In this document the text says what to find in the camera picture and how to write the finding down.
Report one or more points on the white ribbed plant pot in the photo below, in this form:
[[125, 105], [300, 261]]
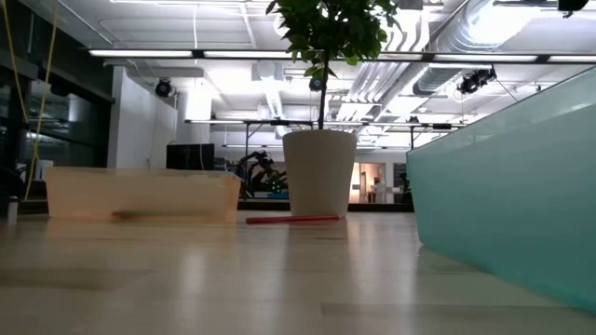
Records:
[[320, 172]]

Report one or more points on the orange translucent plastic tray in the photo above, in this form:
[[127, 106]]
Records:
[[139, 193]]

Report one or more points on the black background frame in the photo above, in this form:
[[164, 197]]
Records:
[[261, 122]]

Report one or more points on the black background robot arm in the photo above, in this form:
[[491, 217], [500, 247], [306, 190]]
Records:
[[261, 172]]

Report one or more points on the silver ventilation duct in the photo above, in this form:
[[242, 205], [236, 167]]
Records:
[[465, 28]]

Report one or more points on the green leafy plant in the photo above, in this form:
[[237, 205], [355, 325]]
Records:
[[335, 28]]

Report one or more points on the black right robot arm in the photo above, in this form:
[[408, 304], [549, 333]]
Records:
[[572, 4]]

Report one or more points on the green translucent plastic tray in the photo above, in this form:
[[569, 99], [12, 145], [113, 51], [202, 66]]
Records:
[[512, 186]]

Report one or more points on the ceiling light strip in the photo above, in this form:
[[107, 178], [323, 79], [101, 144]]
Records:
[[139, 53], [484, 57]]

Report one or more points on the black monitor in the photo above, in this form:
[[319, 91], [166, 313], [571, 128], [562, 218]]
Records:
[[191, 156]]

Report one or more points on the red pencil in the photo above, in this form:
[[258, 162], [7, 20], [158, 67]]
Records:
[[288, 219]]

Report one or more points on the black ceiling spotlight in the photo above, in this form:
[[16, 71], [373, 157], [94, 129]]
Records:
[[164, 87], [315, 84], [475, 80]]

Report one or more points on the small white post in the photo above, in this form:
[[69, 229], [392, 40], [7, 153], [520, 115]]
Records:
[[12, 211]]

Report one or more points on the black aluminium table frame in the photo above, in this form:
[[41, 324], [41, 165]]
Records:
[[372, 207]]

